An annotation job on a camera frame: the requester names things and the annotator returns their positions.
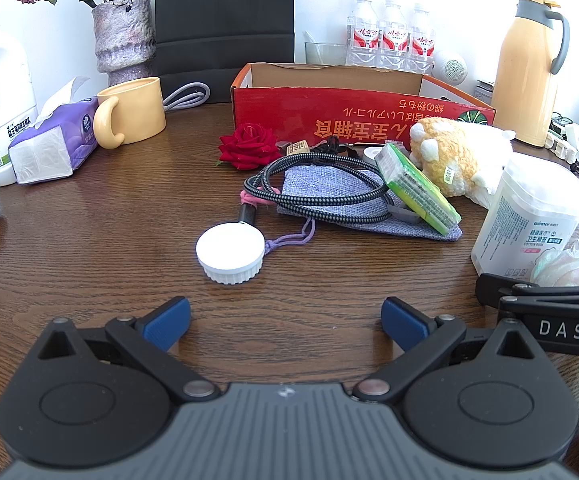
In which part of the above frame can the yellow and white plush toy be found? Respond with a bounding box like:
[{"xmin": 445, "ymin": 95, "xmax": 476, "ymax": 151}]
[{"xmin": 409, "ymin": 116, "xmax": 517, "ymax": 209}]

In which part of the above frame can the clear glass cup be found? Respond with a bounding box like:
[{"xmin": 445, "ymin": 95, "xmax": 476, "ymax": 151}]
[{"xmin": 304, "ymin": 31, "xmax": 349, "ymax": 66}]

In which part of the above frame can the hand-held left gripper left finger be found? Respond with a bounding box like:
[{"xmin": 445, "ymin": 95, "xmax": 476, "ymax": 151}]
[{"xmin": 36, "ymin": 296, "xmax": 221, "ymax": 404}]

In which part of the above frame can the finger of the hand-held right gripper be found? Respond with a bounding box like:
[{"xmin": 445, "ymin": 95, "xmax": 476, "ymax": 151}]
[{"xmin": 475, "ymin": 272, "xmax": 579, "ymax": 357}]

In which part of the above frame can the white cotton swab container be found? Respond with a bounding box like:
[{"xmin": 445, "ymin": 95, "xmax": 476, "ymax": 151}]
[{"xmin": 471, "ymin": 152, "xmax": 579, "ymax": 283}]

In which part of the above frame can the purple grey vase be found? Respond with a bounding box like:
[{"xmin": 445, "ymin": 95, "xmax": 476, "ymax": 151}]
[{"xmin": 92, "ymin": 0, "xmax": 156, "ymax": 87}]

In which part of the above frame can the red artificial rose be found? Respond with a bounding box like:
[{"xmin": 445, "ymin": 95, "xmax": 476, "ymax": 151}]
[{"xmin": 216, "ymin": 122, "xmax": 281, "ymax": 171}]

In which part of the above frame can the white round speaker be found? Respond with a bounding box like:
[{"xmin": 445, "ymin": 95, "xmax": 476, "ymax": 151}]
[{"xmin": 432, "ymin": 50, "xmax": 469, "ymax": 86}]

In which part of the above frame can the yellow thermos jug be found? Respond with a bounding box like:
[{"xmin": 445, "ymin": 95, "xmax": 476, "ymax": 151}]
[{"xmin": 490, "ymin": 0, "xmax": 571, "ymax": 149}]

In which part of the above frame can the purple fabric pouch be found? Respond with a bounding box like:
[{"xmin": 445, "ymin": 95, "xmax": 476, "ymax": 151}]
[{"xmin": 264, "ymin": 165, "xmax": 463, "ymax": 261}]

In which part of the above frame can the white power strip with chargers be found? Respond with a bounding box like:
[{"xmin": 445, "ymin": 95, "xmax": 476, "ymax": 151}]
[{"xmin": 544, "ymin": 119, "xmax": 579, "ymax": 183}]

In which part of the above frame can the light purple cable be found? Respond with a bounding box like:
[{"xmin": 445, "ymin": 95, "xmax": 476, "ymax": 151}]
[{"xmin": 162, "ymin": 82, "xmax": 211, "ymax": 111}]

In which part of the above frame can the yellow mug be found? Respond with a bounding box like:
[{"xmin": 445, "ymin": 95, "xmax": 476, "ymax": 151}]
[{"xmin": 92, "ymin": 77, "xmax": 167, "ymax": 150}]

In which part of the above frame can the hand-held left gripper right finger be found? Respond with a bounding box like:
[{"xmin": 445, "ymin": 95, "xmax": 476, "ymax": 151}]
[{"xmin": 352, "ymin": 296, "xmax": 541, "ymax": 404}]

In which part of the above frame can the red cardboard box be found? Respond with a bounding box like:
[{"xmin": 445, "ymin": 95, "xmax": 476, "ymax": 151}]
[{"xmin": 230, "ymin": 62, "xmax": 497, "ymax": 154}]

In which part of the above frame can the black paper bag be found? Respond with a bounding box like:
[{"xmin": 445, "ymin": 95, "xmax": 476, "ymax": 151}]
[{"xmin": 154, "ymin": 0, "xmax": 295, "ymax": 104}]

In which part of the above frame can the green tissue pack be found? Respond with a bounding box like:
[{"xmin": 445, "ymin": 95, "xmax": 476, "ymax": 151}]
[{"xmin": 373, "ymin": 142, "xmax": 462, "ymax": 236}]

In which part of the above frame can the grey plastic clip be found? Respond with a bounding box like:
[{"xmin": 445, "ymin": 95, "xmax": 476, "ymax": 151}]
[{"xmin": 387, "ymin": 199, "xmax": 427, "ymax": 225}]

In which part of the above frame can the black braided cable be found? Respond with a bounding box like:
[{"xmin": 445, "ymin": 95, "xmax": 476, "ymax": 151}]
[{"xmin": 238, "ymin": 152, "xmax": 396, "ymax": 227}]

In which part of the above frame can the clear plastic bag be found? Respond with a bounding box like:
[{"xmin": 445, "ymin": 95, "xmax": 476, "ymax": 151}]
[{"xmin": 529, "ymin": 215, "xmax": 579, "ymax": 289}]

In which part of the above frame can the purple tissue pack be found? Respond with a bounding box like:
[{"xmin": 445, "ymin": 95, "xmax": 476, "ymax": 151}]
[{"xmin": 8, "ymin": 76, "xmax": 101, "ymax": 185}]

